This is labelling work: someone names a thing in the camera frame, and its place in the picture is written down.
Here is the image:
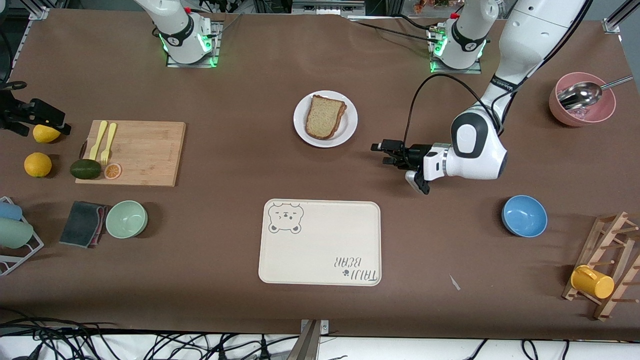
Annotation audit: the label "aluminium frame rail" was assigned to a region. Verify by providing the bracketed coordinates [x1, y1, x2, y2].
[292, 0, 366, 16]

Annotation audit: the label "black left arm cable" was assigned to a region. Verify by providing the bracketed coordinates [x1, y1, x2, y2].
[404, 73, 502, 151]

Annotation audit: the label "yellow plastic knife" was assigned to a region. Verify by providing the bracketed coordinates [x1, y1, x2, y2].
[88, 120, 108, 162]

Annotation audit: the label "dark grey cloth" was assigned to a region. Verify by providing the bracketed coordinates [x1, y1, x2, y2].
[59, 201, 107, 249]

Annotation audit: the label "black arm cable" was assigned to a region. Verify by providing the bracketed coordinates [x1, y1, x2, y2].
[404, 73, 502, 151]
[0, 30, 28, 92]

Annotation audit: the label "yellow mug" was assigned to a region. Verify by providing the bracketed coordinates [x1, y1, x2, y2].
[570, 265, 615, 300]

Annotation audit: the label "blue bowl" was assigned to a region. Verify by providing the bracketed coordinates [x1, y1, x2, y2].
[501, 195, 548, 238]

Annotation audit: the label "white wire cup rack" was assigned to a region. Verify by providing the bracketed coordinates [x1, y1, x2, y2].
[0, 196, 45, 277]

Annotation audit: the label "yellow plastic fork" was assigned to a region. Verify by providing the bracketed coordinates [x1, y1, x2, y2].
[100, 122, 118, 166]

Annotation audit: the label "dark green avocado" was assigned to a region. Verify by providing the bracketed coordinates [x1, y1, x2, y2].
[69, 159, 103, 180]

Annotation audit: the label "yellow lemon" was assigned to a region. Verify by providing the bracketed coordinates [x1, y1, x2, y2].
[32, 124, 62, 144]
[24, 152, 53, 178]

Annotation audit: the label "cream bear print tray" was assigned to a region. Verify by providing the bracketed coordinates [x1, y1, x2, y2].
[258, 199, 382, 287]

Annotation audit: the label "metal table edge bracket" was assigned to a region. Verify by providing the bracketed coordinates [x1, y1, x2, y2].
[299, 319, 331, 360]

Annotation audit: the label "pale green cup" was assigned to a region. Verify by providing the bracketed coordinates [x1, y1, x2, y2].
[0, 218, 35, 249]

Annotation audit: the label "light blue cup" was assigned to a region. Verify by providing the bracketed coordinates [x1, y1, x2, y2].
[0, 201, 23, 222]

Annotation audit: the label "black floor cable bundle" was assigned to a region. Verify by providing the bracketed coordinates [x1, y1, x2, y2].
[0, 310, 301, 360]

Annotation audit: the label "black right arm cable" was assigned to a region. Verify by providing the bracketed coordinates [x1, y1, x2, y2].
[0, 30, 28, 92]

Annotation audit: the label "wooden cutting board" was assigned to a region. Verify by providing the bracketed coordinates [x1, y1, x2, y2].
[75, 120, 187, 188]

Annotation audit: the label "pink cloth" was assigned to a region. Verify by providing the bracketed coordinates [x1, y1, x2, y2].
[92, 205, 110, 247]

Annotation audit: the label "wooden mug rack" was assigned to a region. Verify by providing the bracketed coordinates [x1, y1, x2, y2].
[561, 211, 640, 322]

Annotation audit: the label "white round plate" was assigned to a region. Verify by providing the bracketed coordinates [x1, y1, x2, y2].
[293, 90, 359, 148]

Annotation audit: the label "aluminium corner profile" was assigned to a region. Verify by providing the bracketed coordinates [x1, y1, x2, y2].
[602, 0, 640, 35]

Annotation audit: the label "pale green bowl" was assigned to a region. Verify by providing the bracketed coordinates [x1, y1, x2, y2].
[105, 200, 149, 239]

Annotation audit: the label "pink bowl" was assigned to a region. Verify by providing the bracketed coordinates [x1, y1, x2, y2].
[549, 72, 617, 128]

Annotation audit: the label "black base power cable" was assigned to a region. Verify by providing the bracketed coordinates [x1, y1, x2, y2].
[350, 15, 441, 43]

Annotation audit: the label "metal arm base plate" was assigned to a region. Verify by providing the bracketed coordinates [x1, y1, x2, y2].
[430, 25, 483, 75]
[166, 20, 222, 68]

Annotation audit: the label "metal spoon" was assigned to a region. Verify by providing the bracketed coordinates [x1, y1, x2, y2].
[557, 75, 634, 111]

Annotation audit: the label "clear plastic ice pieces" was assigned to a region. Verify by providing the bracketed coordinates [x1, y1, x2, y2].
[567, 106, 601, 122]

